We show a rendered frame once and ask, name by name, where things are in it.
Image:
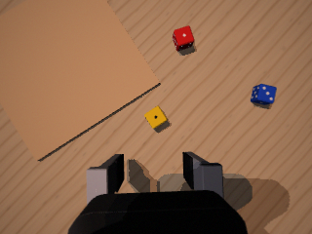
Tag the blue die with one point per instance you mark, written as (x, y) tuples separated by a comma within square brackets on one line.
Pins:
[(263, 94)]

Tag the red die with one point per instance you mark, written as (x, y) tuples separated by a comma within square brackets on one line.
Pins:
[(183, 38)]

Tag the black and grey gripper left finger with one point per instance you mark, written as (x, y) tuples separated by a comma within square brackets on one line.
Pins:
[(107, 178)]

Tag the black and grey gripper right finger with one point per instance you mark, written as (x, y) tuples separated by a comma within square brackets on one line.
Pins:
[(202, 175)]

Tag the yellow die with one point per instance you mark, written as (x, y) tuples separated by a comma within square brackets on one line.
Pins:
[(155, 117)]

